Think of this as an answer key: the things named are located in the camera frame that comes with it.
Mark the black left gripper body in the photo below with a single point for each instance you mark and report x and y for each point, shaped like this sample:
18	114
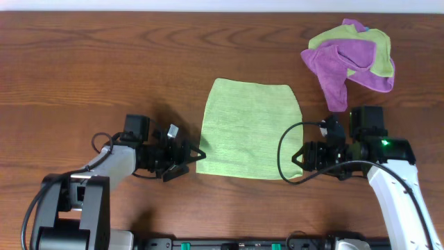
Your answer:
184	155

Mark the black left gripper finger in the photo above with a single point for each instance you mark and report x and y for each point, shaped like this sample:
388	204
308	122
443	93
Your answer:
194	154
175	172

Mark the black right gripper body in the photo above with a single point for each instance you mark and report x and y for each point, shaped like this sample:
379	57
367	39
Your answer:
322	156

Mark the light green microfiber cloth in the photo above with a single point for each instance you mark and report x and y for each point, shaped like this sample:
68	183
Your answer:
250	130

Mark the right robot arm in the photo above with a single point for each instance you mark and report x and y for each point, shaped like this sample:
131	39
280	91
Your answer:
387	163

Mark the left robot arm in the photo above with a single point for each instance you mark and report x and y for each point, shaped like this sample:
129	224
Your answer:
72	210

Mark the purple microfiber cloth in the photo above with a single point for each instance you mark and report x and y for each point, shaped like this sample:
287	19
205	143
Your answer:
336	61

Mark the olive green cloth in pile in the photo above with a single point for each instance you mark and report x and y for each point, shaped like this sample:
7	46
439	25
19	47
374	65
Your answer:
382	65

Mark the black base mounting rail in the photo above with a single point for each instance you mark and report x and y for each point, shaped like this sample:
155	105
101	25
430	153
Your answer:
297	240

